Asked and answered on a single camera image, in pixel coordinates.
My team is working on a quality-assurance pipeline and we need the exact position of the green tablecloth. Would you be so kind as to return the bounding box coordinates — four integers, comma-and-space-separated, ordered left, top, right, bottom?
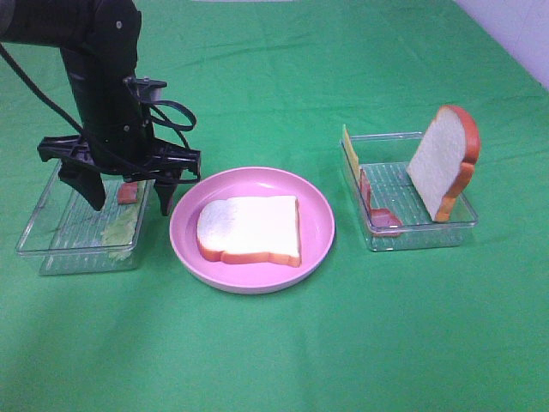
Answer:
1, 1, 548, 411

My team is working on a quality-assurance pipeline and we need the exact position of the clear plastic box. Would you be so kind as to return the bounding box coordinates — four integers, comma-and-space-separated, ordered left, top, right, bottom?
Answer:
15, 164, 152, 276
340, 131, 478, 251

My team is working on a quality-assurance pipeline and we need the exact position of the bread slice from box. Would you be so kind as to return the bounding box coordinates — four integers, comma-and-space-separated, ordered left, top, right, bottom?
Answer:
196, 195, 302, 267

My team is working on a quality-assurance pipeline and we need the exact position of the clear right plastic box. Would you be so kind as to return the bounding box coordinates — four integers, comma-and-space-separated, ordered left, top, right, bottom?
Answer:
340, 131, 478, 251

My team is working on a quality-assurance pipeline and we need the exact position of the bread slice in right box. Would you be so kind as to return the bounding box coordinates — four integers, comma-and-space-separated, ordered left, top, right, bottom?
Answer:
407, 105, 481, 222

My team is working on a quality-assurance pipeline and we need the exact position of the clear left plastic box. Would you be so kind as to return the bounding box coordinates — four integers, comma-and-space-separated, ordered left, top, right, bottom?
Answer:
15, 164, 152, 276

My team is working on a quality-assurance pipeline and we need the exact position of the pink round plate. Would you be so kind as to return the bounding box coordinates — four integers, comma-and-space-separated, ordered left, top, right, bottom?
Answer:
170, 167, 335, 294

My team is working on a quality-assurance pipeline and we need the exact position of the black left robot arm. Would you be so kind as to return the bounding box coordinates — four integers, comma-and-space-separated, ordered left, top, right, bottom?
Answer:
1, 1, 201, 215

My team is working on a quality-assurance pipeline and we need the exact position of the yellow cheese slice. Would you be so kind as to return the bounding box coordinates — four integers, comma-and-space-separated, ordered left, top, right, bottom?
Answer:
342, 124, 360, 182

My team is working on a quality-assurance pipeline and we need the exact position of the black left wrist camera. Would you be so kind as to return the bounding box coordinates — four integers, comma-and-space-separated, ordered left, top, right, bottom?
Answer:
124, 76, 167, 104

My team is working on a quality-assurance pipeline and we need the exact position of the green lettuce leaf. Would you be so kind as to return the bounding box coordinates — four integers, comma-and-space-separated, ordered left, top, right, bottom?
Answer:
101, 203, 140, 261

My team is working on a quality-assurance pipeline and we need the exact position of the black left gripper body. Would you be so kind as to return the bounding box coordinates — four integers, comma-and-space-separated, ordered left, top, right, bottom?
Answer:
38, 135, 201, 184

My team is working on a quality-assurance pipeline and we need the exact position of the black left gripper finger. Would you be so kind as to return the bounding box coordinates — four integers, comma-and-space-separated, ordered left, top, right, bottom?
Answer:
58, 161, 106, 211
154, 170, 182, 216

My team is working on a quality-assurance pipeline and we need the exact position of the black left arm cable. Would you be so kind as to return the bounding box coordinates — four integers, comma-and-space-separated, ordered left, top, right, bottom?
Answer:
0, 42, 198, 184

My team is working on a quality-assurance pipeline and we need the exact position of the bacon strip from box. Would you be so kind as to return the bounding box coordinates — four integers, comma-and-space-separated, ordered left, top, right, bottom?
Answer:
117, 182, 138, 204
359, 169, 402, 238

